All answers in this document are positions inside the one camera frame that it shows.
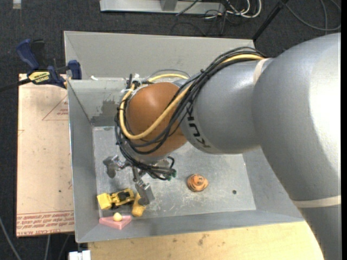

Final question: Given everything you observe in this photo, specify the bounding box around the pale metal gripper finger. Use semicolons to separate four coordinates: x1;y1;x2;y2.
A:
102;155;124;179
134;179;156;205

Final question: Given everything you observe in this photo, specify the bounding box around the yellow-orange curved piece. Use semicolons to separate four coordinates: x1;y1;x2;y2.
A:
131;193;147;218

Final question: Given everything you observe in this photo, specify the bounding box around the yellow toy construction vehicle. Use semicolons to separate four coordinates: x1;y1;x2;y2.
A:
97;188;136;211

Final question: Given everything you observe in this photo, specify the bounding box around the pink triangle piece with knob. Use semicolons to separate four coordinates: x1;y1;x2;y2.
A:
98;212;133;231

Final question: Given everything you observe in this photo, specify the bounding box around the orange striped toy animal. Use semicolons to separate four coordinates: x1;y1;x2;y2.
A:
186;173;210;193

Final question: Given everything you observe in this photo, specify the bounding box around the grey metal bin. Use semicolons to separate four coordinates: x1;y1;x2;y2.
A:
63;30;306;244

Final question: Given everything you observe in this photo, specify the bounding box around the brown cardboard board, red print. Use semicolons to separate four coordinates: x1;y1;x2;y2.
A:
16;73;75;238

